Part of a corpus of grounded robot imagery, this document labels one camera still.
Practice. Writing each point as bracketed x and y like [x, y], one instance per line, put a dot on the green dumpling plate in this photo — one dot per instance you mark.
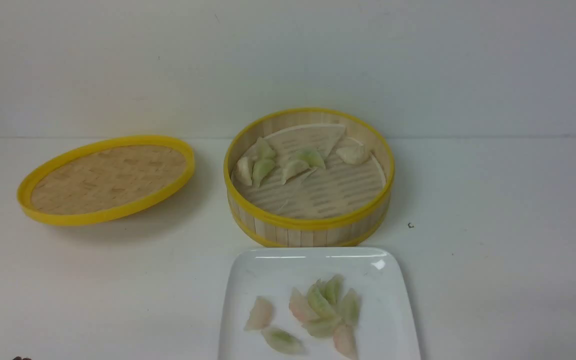
[331, 289]
[318, 303]
[349, 307]
[282, 341]
[322, 327]

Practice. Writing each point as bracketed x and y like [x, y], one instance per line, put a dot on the pink white dumpling plate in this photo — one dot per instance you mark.
[260, 315]

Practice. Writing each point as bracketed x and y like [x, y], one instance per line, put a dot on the pale green dumpling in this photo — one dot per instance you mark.
[263, 150]

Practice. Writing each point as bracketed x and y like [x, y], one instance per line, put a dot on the white dumpling steamer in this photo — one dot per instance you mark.
[354, 155]

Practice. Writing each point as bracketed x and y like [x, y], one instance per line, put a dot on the white steamer liner cloth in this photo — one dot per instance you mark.
[338, 189]

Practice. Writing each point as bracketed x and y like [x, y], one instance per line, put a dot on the green dumpling plate top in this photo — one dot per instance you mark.
[331, 289]

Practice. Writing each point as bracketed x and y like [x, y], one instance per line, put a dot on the woven bamboo steamer lid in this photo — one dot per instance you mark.
[106, 180]

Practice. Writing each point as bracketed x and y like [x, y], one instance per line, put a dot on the white dumpling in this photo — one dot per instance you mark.
[243, 171]

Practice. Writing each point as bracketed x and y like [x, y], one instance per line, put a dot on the bamboo steamer basket yellow rims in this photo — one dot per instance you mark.
[272, 230]

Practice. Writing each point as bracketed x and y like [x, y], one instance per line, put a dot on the white square plate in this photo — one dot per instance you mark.
[385, 329]

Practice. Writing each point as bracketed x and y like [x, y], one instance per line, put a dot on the green dumpling steamer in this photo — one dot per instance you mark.
[303, 160]

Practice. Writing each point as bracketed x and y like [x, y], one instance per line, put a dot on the green dumpling plate bottom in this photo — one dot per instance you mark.
[282, 341]

